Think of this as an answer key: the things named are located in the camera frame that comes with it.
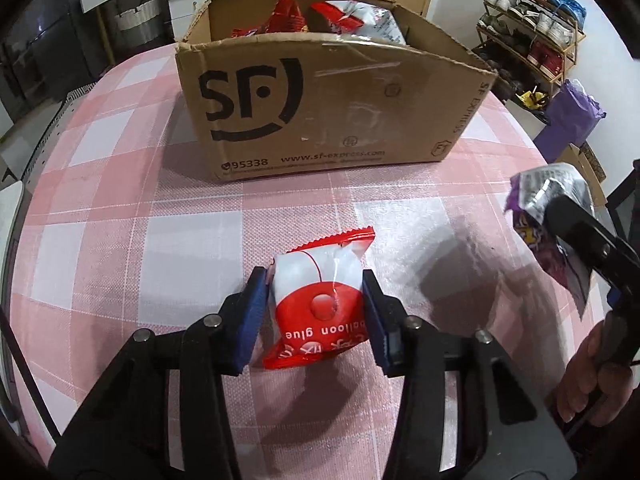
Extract woven laundry basket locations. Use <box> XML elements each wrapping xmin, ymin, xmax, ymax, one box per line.
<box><xmin>111</xmin><ymin>0</ymin><xmax>162</xmax><ymax>46</ymax></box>

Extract printed cardboard box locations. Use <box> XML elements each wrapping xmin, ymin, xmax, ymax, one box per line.
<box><xmin>570</xmin><ymin>142</ymin><xmax>608</xmax><ymax>196</ymax></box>

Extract white rug striped border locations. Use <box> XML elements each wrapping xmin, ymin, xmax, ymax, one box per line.
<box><xmin>0</xmin><ymin>77</ymin><xmax>101</xmax><ymax>181</ymax></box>

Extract purple silver snack packet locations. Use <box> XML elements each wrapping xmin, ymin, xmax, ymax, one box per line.
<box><xmin>505</xmin><ymin>162</ymin><xmax>598</xmax><ymax>306</ymax></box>

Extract person's right hand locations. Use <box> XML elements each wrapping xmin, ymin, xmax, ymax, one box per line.
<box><xmin>555</xmin><ymin>322</ymin><xmax>640</xmax><ymax>423</ymax></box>

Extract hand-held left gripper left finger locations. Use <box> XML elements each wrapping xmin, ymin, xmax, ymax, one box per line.
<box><xmin>50</xmin><ymin>266</ymin><xmax>271</xmax><ymax>480</ymax></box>

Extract dark brown snack packet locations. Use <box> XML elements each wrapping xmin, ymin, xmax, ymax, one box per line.
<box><xmin>306</xmin><ymin>10</ymin><xmax>341</xmax><ymax>36</ymax></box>

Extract wooden shoe rack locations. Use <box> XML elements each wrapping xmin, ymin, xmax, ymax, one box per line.
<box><xmin>472</xmin><ymin>0</ymin><xmax>586</xmax><ymax>96</ymax></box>

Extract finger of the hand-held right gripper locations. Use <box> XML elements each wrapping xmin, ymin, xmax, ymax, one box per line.
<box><xmin>545</xmin><ymin>195</ymin><xmax>640</xmax><ymax>288</ymax></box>

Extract pink plaid tablecloth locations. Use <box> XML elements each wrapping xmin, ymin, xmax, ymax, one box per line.
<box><xmin>9</xmin><ymin>40</ymin><xmax>613</xmax><ymax>480</ymax></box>

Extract small red white packet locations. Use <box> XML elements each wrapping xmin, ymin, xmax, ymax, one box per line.
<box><xmin>262</xmin><ymin>226</ymin><xmax>376</xmax><ymax>371</ymax></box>

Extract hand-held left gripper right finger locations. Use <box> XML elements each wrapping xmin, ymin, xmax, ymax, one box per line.
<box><xmin>362</xmin><ymin>270</ymin><xmax>571</xmax><ymax>480</ymax></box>

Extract brown cardboard box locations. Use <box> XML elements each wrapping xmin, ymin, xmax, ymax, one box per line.
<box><xmin>175</xmin><ymin>0</ymin><xmax>500</xmax><ymax>183</ymax></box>

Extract rows of shoes on rack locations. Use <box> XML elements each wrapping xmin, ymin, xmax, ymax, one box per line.
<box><xmin>475</xmin><ymin>0</ymin><xmax>587</xmax><ymax>78</ymax></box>

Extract white red chips packet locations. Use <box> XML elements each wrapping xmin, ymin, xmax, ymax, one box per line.
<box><xmin>307</xmin><ymin>0</ymin><xmax>408</xmax><ymax>46</ymax></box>

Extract red packet black barcode panel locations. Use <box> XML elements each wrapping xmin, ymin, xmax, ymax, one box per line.
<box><xmin>267</xmin><ymin>0</ymin><xmax>307</xmax><ymax>35</ymax></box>

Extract purple bag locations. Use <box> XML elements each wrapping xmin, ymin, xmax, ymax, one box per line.
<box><xmin>532</xmin><ymin>79</ymin><xmax>607</xmax><ymax>148</ymax></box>

